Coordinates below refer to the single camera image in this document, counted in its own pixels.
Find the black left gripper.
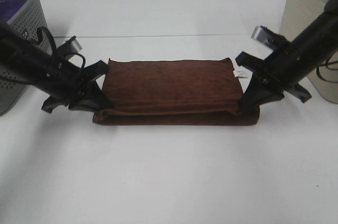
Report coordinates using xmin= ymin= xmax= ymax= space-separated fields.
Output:
xmin=41 ymin=60 xmax=114 ymax=113

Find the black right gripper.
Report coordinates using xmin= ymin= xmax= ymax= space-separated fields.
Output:
xmin=236 ymin=41 xmax=311 ymax=110

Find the brown towel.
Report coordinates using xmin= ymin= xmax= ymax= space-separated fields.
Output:
xmin=92 ymin=58 xmax=260 ymax=126

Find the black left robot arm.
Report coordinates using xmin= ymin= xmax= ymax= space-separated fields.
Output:
xmin=1 ymin=22 xmax=114 ymax=113

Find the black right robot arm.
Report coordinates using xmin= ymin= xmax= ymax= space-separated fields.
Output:
xmin=236 ymin=0 xmax=337 ymax=111

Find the grey perforated laundry basket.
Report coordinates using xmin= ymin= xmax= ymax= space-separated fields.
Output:
xmin=1 ymin=0 xmax=47 ymax=115

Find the beige storage bin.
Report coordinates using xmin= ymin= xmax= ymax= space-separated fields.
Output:
xmin=279 ymin=0 xmax=337 ymax=104

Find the purple cloth in basket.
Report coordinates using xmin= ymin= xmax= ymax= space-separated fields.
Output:
xmin=0 ymin=0 xmax=25 ymax=22

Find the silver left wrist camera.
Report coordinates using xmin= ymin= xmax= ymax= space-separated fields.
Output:
xmin=56 ymin=36 xmax=82 ymax=60

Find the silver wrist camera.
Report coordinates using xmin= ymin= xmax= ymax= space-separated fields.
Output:
xmin=251 ymin=26 xmax=284 ymax=47
xmin=56 ymin=36 xmax=82 ymax=60

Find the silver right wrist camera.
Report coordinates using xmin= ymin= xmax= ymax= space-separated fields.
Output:
xmin=251 ymin=26 xmax=284 ymax=47

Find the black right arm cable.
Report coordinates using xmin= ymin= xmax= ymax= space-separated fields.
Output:
xmin=315 ymin=54 xmax=338 ymax=83

